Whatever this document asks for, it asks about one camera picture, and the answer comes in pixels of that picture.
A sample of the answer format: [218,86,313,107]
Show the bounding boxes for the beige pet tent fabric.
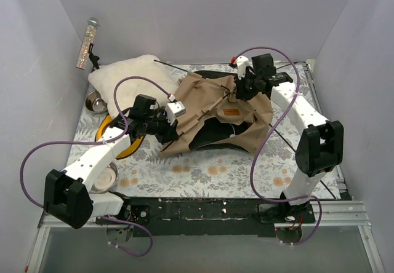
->
[160,71,273,157]

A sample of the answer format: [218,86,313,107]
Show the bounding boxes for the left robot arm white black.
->
[44,95,186,229]

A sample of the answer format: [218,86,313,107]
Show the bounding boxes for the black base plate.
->
[95,196,355,239]

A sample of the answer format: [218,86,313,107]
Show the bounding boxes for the yellow pet bowl stand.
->
[95,113,145,160]

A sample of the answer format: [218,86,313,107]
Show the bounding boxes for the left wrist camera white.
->
[165,101,186,124]

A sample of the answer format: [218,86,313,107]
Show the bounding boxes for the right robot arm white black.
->
[230,53,344,223]

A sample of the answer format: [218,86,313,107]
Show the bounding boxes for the white fluffy cushion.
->
[88,55,179,118]

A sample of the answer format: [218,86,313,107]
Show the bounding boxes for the floral table mat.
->
[74,62,341,200]

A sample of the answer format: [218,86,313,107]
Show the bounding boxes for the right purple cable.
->
[233,47,323,245]

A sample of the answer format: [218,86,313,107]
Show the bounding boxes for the steel bowl at back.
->
[85,90,107,113]

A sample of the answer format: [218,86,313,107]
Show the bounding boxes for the glitter microphone toy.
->
[76,17,100,70]

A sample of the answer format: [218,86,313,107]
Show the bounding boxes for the steel bowl near front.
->
[90,162,118,194]

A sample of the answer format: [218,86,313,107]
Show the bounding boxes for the steel bowl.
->
[85,90,107,113]
[90,162,118,194]

